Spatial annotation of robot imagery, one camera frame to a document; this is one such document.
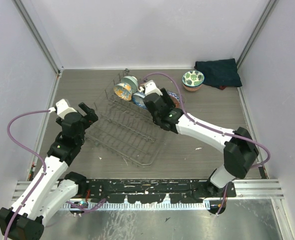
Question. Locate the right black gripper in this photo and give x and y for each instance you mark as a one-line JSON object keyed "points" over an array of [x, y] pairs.
{"points": [[167, 102]]}

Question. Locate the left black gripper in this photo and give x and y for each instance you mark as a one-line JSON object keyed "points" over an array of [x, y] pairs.
{"points": [[91, 118]]}

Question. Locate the red blue zigzag bowl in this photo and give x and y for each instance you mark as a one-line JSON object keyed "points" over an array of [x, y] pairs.
{"points": [[175, 98]]}

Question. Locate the orange floral bowl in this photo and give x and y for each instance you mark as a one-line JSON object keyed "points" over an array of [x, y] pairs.
{"points": [[192, 89]]}

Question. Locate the blue floral bowl front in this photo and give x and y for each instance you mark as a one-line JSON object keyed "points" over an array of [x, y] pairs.
{"points": [[186, 86]]}

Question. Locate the yellow blue floral bowl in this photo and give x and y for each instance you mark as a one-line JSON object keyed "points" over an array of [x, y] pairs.
{"points": [[123, 91]]}

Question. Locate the green leaf pattern bowl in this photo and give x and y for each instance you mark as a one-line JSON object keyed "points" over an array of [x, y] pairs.
{"points": [[193, 78]]}

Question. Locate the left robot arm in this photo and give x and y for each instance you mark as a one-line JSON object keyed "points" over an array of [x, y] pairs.
{"points": [[28, 216]]}

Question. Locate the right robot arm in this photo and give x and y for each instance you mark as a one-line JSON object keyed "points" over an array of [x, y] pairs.
{"points": [[238, 149]]}

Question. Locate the dark blue cloth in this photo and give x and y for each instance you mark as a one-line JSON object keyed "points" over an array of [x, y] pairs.
{"points": [[219, 73]]}

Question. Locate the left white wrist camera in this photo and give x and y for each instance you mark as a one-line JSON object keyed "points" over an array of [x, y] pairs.
{"points": [[62, 108]]}

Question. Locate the grey wire dish rack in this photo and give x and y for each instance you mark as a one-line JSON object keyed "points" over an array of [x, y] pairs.
{"points": [[125, 128]]}

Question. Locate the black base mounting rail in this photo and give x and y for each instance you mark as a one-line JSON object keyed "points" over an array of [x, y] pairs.
{"points": [[147, 191]]}

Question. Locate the white slotted cable duct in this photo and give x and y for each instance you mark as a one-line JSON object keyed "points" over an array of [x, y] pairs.
{"points": [[163, 206]]}

